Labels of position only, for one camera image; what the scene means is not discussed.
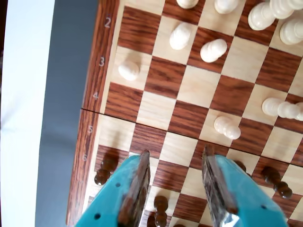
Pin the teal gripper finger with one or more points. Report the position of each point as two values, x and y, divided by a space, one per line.
113 196
243 198

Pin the dark brown wooden pawn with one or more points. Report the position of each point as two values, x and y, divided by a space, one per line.
104 172
275 180
161 208
240 165

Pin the dark grey mat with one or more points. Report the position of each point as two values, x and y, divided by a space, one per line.
61 94

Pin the wooden chessboard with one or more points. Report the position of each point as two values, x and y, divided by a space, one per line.
163 78

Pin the white wooden queen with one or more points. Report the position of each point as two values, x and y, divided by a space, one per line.
292 32

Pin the white wooden king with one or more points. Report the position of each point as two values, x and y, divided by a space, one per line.
260 17

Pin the white wooden bishop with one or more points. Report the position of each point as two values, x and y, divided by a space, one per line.
226 6

